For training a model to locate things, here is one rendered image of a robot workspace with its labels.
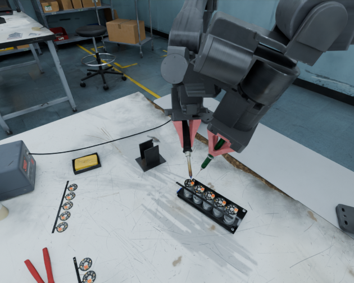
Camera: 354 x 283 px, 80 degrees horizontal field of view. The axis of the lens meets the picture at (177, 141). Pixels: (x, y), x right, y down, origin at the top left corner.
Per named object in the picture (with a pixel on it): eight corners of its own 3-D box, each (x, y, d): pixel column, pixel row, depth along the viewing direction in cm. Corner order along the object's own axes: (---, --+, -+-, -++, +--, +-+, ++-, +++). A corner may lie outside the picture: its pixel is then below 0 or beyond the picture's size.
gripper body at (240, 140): (204, 131, 33) (226, 94, 27) (227, 101, 39) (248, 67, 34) (240, 154, 32) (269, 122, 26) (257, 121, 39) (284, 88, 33)
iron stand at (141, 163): (159, 172, 65) (174, 146, 63) (136, 172, 59) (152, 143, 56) (150, 160, 69) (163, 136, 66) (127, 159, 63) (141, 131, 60)
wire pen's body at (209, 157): (204, 170, 45) (229, 139, 37) (198, 166, 45) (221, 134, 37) (208, 165, 46) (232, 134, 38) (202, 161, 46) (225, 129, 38)
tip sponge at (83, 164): (98, 155, 66) (96, 151, 65) (101, 167, 63) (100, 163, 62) (72, 162, 64) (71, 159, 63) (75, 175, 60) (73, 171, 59)
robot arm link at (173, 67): (195, 86, 41) (204, 18, 39) (154, 81, 43) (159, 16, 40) (201, 87, 52) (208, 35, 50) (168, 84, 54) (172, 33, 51)
